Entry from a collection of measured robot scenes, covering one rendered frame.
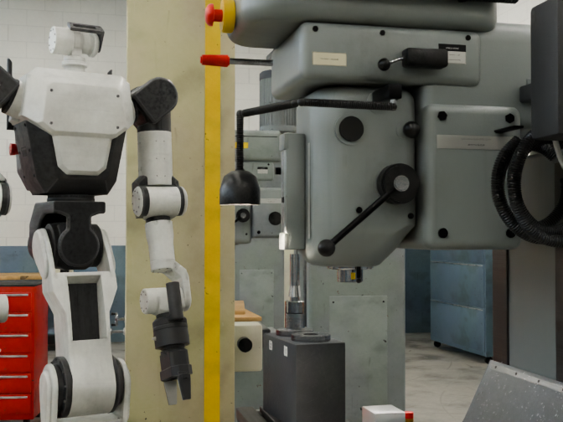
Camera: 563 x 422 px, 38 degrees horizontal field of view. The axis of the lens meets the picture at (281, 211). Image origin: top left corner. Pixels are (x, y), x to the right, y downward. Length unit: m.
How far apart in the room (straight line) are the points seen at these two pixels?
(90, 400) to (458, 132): 1.05
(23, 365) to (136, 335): 2.85
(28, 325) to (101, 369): 3.97
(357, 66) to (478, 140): 0.26
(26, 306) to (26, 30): 5.45
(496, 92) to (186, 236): 1.88
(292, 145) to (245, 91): 9.32
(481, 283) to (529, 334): 7.10
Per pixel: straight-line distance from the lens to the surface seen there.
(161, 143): 2.17
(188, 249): 3.19
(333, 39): 1.42
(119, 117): 2.07
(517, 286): 1.72
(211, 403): 3.26
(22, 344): 5.96
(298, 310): 1.94
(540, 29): 1.34
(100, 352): 2.00
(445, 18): 1.49
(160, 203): 2.12
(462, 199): 1.47
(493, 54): 1.54
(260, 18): 1.42
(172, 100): 2.18
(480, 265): 8.80
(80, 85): 2.05
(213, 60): 1.58
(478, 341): 8.91
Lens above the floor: 1.37
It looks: 1 degrees up
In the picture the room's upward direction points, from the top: straight up
